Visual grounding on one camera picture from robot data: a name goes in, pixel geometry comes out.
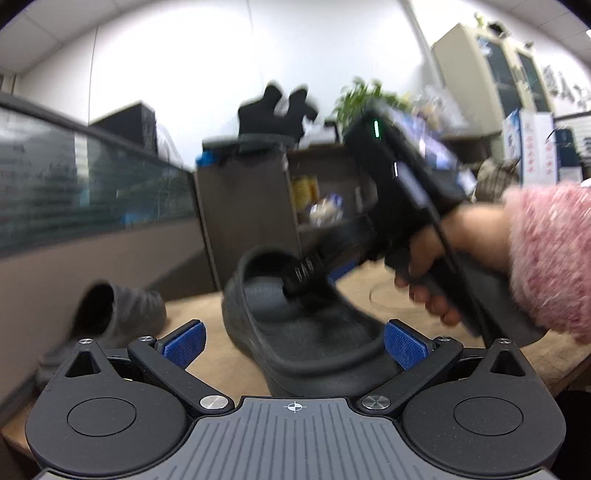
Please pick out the beige glass-door cabinet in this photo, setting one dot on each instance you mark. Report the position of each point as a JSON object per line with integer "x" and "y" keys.
{"x": 498, "y": 74}

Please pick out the brown wooden shelf cabinet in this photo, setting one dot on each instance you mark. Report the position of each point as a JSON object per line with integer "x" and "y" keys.
{"x": 244, "y": 207}

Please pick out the small blue object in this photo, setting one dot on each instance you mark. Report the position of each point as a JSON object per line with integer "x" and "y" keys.
{"x": 206, "y": 158}

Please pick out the brown checked cloth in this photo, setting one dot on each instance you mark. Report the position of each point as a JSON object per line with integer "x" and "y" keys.
{"x": 496, "y": 177}

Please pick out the black rubber slipper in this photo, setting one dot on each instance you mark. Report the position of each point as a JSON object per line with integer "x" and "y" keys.
{"x": 314, "y": 341}

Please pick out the person's right forearm pink sleeve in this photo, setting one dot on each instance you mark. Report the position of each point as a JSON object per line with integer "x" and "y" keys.
{"x": 554, "y": 258}

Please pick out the black box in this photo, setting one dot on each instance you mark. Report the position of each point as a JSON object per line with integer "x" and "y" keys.
{"x": 129, "y": 124}

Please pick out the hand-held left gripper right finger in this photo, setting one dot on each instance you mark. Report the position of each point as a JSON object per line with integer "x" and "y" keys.
{"x": 406, "y": 347}

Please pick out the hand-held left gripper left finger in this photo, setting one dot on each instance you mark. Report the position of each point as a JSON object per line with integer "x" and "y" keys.
{"x": 187, "y": 344}

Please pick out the green potted plant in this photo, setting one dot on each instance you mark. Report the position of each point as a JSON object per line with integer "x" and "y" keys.
{"x": 364, "y": 99}

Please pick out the blue and white snack packet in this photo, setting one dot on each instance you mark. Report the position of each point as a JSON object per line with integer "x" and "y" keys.
{"x": 327, "y": 210}

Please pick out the grey office partition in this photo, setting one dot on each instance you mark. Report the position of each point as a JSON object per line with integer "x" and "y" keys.
{"x": 92, "y": 221}

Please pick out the person's right hand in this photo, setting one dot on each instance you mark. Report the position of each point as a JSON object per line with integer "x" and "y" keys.
{"x": 480, "y": 235}

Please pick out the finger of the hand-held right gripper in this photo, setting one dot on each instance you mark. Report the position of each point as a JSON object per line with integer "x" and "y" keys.
{"x": 318, "y": 263}

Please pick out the yellow bottles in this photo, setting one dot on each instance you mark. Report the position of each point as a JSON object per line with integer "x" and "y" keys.
{"x": 304, "y": 191}

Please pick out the black gloves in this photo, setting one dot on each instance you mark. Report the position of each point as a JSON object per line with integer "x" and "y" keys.
{"x": 272, "y": 115}

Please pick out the grey rubber slipper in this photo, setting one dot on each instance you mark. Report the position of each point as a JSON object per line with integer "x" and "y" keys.
{"x": 134, "y": 309}

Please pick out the blue binders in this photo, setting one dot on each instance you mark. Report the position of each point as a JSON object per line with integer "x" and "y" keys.
{"x": 572, "y": 152}

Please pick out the white and blue carton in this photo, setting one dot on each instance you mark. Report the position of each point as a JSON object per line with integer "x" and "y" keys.
{"x": 526, "y": 143}

